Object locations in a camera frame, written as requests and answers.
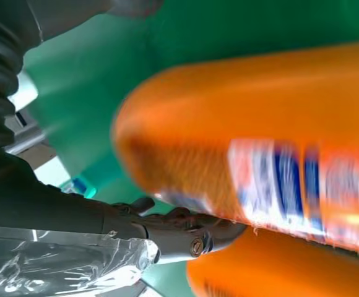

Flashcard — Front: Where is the teal plastic bottle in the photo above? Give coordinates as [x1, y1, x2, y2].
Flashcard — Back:
[71, 177, 98, 200]

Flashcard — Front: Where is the green table mat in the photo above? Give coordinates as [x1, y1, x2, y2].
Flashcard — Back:
[23, 0, 359, 297]

